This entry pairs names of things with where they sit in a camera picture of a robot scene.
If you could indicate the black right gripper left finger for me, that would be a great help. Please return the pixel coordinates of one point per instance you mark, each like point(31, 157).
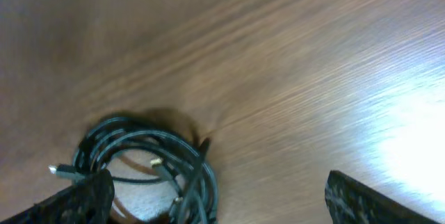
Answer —
point(88, 201)

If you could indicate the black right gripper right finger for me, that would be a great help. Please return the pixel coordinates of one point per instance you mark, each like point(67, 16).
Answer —
point(352, 202)

